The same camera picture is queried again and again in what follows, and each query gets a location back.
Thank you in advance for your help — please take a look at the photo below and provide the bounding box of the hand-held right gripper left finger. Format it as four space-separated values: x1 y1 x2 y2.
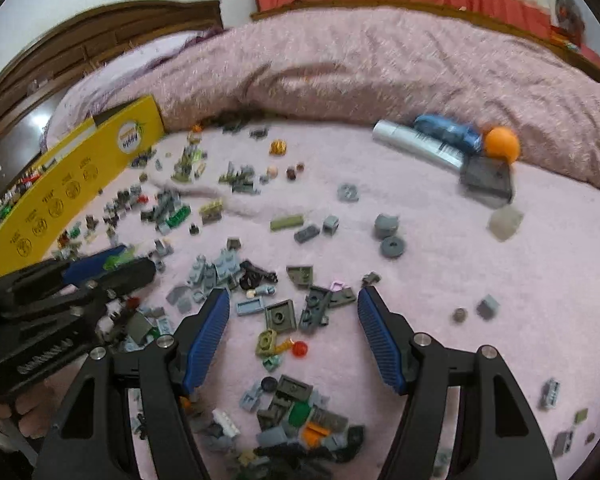
32 287 231 480

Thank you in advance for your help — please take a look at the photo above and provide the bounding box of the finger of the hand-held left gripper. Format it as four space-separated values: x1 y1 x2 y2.
0 245 131 303
2 258 157 331

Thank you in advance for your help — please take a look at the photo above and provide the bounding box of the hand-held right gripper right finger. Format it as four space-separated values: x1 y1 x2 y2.
357 287 558 480

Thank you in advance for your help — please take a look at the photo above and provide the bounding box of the spread of toy building bricks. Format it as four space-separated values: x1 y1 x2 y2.
55 120 598 480

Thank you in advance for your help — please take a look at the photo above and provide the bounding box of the yellow cardboard box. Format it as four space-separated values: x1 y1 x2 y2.
0 94 166 281

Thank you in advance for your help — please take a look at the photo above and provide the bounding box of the pink fuzzy bed sheet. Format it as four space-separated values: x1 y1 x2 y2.
17 125 600 480

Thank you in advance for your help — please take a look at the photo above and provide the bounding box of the heap of mixed toy pieces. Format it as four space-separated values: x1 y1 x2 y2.
0 160 51 233

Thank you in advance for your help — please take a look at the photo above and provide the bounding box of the translucent plastic cube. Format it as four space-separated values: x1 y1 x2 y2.
487 206 525 242

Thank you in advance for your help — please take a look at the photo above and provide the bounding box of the dark grey flat box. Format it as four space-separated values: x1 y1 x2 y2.
459 156 515 208

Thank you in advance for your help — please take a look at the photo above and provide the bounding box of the purple patterned pillow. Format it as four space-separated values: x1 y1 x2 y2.
40 27 231 151

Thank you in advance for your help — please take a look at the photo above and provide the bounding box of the white tube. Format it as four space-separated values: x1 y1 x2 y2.
371 119 468 168

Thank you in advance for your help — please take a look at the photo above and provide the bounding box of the blue packet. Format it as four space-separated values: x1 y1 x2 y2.
414 114 483 153

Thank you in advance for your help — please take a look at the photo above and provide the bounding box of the brown wooden headboard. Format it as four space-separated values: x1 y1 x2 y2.
0 0 224 196

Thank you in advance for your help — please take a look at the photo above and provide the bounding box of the orange ball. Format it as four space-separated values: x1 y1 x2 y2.
482 126 522 165

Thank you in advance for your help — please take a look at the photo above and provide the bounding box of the pink floral quilt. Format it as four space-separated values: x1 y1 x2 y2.
145 1 600 201

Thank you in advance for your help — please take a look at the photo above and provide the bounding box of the red cloth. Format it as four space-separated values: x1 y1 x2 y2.
577 42 600 71

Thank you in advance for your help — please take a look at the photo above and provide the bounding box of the electric fan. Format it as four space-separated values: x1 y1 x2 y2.
552 0 586 41

